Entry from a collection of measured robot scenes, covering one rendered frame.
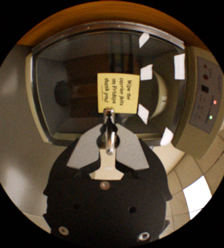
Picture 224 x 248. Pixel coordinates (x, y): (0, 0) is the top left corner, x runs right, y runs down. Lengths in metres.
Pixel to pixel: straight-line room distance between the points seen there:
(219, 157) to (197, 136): 1.26
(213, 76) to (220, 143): 1.27
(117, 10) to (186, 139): 0.38
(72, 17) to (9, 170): 0.41
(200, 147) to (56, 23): 0.52
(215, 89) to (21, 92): 0.52
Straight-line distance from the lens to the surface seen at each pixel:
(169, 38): 0.24
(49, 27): 0.30
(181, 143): 0.29
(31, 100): 0.29
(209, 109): 0.27
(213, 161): 1.57
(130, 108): 0.16
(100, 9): 0.25
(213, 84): 0.27
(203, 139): 0.29
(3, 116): 0.27
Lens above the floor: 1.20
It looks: 1 degrees down
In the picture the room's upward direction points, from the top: 90 degrees clockwise
